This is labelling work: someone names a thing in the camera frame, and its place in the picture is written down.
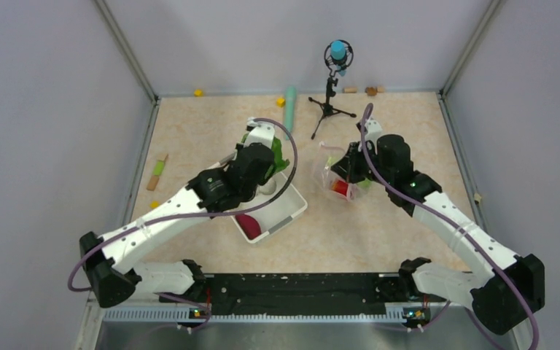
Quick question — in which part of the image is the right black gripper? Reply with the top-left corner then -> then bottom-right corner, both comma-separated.
332,141 -> 393,186

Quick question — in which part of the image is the green toy apple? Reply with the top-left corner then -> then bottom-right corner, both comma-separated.
356,179 -> 372,191

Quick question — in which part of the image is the clear pink zip top bag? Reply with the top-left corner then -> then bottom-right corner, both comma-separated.
311,141 -> 372,202

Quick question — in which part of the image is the red toy apple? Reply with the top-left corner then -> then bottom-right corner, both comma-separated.
332,179 -> 349,197

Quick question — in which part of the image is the green toy napa cabbage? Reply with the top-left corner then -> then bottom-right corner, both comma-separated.
232,133 -> 289,185

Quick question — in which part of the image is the white toy garlic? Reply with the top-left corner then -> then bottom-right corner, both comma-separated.
257,178 -> 277,195

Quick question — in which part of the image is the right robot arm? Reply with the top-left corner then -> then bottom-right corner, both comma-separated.
330,134 -> 545,337

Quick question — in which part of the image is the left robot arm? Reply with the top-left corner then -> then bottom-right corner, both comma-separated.
76,143 -> 275,308

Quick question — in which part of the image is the black tripod microphone stand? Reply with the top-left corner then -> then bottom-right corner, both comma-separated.
308,71 -> 357,140

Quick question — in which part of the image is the brown wooden block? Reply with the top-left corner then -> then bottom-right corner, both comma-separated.
365,86 -> 386,97

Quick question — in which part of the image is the teal cylindrical toy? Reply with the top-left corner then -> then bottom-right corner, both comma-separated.
283,86 -> 297,133

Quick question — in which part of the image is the blue microphone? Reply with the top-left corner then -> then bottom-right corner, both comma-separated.
324,39 -> 354,77

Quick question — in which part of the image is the dark red toy vegetable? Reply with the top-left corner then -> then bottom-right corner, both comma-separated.
235,214 -> 263,241

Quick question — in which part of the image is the green and wood toy knife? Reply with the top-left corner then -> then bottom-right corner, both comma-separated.
146,153 -> 168,191

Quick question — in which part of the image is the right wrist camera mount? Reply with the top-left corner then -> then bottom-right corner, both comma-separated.
364,117 -> 384,144

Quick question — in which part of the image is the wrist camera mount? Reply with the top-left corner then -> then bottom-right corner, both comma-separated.
364,117 -> 384,144
242,120 -> 276,149

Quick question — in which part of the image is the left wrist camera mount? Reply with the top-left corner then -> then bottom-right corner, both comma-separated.
242,120 -> 276,149

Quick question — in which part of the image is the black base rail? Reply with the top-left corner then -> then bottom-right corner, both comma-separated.
182,273 -> 436,316

